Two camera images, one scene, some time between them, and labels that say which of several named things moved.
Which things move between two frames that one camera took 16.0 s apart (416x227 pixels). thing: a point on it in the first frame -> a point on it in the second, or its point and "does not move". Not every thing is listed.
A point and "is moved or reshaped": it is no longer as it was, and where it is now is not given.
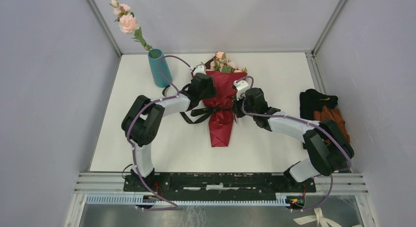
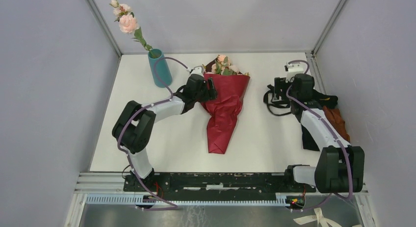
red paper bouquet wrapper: [221, 105] is moved or reshaped
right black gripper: [236, 105] -> [280, 83]
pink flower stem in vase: [128, 24] does not move
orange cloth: [333, 114] does not move
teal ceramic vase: [161, 74] does not move
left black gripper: [212, 90] does not move
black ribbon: [206, 111] -> [277, 102]
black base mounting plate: [188, 183] does not move
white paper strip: [323, 221] does not move
